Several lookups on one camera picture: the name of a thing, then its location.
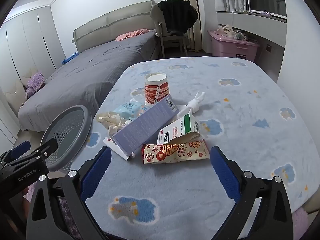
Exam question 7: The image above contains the red patterned snack packet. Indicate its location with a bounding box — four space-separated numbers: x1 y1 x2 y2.
142 139 210 165

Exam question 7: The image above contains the pink cloth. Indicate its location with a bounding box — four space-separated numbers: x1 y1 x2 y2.
115 29 150 41

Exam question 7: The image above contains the blue cloth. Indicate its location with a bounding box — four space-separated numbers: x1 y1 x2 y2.
62 52 79 65

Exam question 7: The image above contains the white paper card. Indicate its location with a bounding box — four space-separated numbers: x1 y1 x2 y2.
103 137 137 161

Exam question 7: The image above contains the pale floral fabric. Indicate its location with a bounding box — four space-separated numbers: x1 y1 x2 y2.
58 195 310 240

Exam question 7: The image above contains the white window sill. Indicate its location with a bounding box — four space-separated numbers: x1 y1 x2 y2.
216 11 287 48

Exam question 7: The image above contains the white and green medicine box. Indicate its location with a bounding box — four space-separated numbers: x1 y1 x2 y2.
157 113 201 147

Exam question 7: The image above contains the bed with grey sheet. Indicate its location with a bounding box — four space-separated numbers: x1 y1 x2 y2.
17 29 163 132

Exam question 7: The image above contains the beige cushion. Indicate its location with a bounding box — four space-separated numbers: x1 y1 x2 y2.
5 66 38 108

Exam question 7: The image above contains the red and white paper cup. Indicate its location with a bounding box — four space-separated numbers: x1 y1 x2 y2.
144 72 171 106

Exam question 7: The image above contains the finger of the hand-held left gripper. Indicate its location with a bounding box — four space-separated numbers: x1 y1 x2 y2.
5 138 59 172
0 141 31 164

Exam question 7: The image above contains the black jacket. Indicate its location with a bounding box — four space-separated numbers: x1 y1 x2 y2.
157 0 199 37

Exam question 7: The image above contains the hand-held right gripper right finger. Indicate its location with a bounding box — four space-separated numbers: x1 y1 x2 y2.
209 145 293 240

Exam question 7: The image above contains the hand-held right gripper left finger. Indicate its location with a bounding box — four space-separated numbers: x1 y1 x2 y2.
26 145 112 240

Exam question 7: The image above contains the knotted white cloth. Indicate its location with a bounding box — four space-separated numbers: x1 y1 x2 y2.
176 91 206 122

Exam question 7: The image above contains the white tissue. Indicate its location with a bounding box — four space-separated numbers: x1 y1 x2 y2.
96 111 132 137

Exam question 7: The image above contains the pile of pale clothes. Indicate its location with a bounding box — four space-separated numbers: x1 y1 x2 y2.
215 24 248 41

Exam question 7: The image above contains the blue printed fleece blanket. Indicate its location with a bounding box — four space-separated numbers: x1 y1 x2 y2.
70 56 315 240

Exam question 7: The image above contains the light blue wipes packet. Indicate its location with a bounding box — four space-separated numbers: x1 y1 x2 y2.
113 98 151 120

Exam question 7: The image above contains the purple patterned cloth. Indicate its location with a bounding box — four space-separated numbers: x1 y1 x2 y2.
25 72 46 99

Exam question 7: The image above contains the white wardrobe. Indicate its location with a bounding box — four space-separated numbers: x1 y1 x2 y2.
0 5 67 145

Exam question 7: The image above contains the long purple carton box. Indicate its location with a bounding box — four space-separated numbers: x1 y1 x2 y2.
111 94 179 157

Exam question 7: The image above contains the grey perforated plastic basket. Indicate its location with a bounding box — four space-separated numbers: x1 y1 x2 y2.
40 105 93 172

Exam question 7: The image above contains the pink plastic storage box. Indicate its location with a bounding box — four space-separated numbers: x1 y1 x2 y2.
207 30 260 63

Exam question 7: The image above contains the beige padded headboard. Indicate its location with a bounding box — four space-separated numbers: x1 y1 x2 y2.
72 0 158 53

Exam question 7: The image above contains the beige chair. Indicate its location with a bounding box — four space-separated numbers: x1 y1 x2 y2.
150 1 198 58

